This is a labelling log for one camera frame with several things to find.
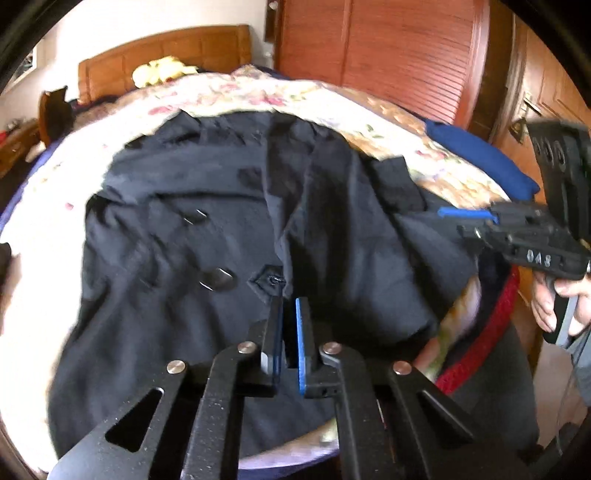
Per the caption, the person's right hand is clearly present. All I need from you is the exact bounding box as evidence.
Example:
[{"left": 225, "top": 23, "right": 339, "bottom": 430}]
[{"left": 531, "top": 272, "right": 591, "bottom": 336}]

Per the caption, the wooden louvered wardrobe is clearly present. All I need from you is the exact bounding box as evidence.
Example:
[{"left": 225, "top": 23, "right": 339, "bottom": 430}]
[{"left": 273, "top": 1, "right": 490, "bottom": 128}]

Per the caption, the yellow plush toy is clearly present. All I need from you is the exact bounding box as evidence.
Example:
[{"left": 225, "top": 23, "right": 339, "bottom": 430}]
[{"left": 131, "top": 56, "right": 199, "bottom": 88}]

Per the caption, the blue bed sheet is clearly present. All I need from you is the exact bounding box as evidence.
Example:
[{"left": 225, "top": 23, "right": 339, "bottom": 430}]
[{"left": 425, "top": 119, "right": 541, "bottom": 201}]

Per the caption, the black trench coat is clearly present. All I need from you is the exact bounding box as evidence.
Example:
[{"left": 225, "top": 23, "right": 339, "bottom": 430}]
[{"left": 48, "top": 112, "right": 477, "bottom": 455}]

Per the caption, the floral bed blanket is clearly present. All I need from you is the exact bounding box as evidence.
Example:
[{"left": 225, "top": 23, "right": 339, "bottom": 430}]
[{"left": 1, "top": 66, "right": 506, "bottom": 479}]

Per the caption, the long wooden desk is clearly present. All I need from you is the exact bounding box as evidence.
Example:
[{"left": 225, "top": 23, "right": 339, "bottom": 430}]
[{"left": 0, "top": 119, "right": 40, "bottom": 178}]

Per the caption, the wooden door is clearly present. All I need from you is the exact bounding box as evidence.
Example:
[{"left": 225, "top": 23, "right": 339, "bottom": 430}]
[{"left": 492, "top": 18, "right": 590, "bottom": 185}]

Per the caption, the wooden chair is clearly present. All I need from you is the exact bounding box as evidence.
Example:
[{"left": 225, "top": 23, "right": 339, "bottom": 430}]
[{"left": 38, "top": 86, "right": 74, "bottom": 147}]

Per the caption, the wooden headboard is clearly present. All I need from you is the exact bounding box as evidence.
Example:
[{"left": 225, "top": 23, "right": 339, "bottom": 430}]
[{"left": 78, "top": 24, "right": 252, "bottom": 104}]

